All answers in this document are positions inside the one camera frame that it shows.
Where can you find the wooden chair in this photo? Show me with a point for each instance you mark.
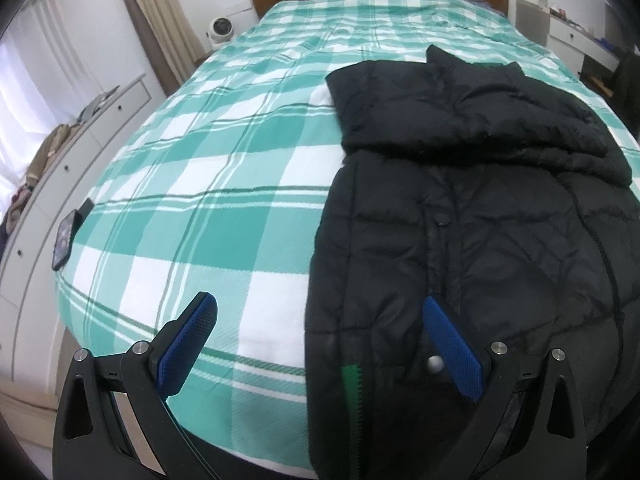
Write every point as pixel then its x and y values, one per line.
pixel 600 82

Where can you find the pile of clothes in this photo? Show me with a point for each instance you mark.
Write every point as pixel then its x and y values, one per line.
pixel 45 160

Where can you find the white drawer cabinet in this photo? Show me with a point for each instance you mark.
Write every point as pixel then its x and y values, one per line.
pixel 75 170

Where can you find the dark coat on chair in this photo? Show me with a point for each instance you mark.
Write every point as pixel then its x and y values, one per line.
pixel 630 90

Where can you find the smartphone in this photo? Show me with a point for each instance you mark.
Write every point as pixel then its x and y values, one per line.
pixel 64 240

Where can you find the sheer white curtain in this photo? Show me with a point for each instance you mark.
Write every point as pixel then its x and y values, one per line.
pixel 35 90

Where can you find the green plaid bedsheet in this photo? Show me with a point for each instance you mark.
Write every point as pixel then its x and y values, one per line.
pixel 200 185

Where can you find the blue item on desk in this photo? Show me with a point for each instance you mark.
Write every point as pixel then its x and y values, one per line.
pixel 607 43

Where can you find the beige curtain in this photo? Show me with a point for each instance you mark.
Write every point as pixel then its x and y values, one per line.
pixel 160 20

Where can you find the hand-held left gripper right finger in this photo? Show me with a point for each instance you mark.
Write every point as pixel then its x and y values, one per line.
pixel 452 347

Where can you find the small white fan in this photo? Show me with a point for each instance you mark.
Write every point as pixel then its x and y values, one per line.
pixel 219 30

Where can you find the black puffer jacket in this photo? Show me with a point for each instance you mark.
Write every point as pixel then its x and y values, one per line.
pixel 500 235

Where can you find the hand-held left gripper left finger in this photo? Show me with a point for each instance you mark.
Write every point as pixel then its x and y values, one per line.
pixel 186 342

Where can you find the grey papers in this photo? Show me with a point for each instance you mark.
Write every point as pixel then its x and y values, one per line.
pixel 97 105

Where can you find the small black device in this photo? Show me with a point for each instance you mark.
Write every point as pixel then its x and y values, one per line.
pixel 84 210

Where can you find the white desk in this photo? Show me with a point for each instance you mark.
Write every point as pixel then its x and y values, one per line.
pixel 567 35

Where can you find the grey wall panel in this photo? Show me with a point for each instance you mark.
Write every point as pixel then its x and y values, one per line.
pixel 612 25

